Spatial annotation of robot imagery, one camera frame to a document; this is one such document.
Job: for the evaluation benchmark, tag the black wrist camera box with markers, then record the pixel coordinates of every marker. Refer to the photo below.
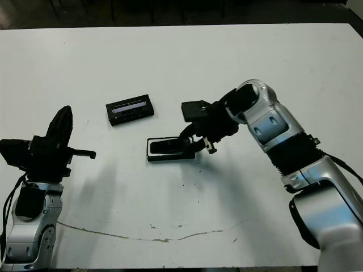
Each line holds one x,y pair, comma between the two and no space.
14,153
195,112

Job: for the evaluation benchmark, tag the black box lid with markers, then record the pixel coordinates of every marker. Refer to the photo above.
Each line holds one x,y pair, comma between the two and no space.
131,113

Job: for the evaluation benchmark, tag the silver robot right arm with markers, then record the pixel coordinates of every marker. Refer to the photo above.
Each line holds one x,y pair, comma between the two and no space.
283,124

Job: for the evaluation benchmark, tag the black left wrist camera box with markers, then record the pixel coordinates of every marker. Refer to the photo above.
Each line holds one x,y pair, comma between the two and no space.
14,153

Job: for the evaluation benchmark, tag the black camera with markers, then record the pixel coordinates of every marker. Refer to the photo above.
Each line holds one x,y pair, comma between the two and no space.
164,147

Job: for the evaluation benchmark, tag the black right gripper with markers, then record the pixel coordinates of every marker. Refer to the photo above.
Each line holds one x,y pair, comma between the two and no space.
218,124

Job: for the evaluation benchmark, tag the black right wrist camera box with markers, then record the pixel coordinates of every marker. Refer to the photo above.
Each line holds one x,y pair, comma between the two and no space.
195,112

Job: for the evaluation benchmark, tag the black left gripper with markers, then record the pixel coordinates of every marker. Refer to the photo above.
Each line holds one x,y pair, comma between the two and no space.
48,164

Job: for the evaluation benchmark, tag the black box base white insert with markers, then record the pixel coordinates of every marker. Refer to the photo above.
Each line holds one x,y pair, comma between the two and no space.
170,158

